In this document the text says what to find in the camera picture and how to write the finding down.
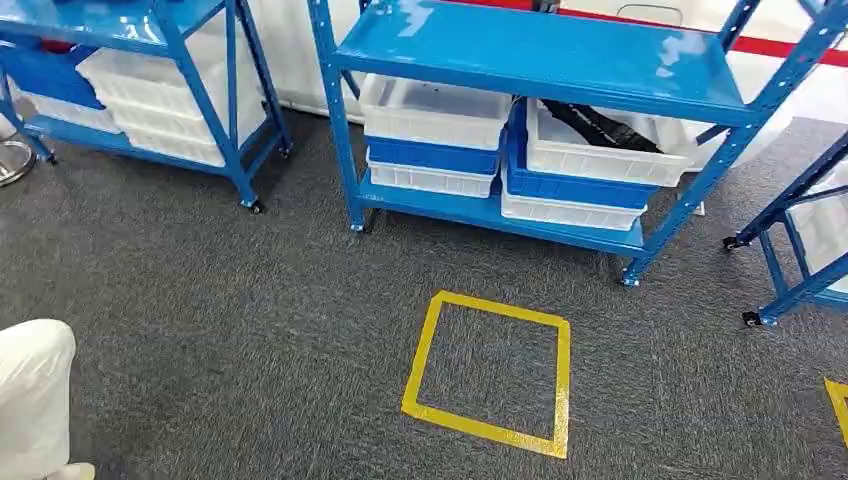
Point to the yellow tape floor square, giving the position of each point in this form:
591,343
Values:
484,429

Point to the black plastic trim part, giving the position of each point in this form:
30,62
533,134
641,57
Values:
609,132

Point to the blue metal shelf rack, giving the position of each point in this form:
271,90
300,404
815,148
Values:
530,53
795,190
99,20

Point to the black cylinder object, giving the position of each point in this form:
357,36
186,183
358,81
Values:
546,5

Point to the chrome round base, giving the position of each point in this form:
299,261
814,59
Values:
16,166

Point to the person's leg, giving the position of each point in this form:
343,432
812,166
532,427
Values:
33,397

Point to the white car body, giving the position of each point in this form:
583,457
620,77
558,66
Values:
821,86

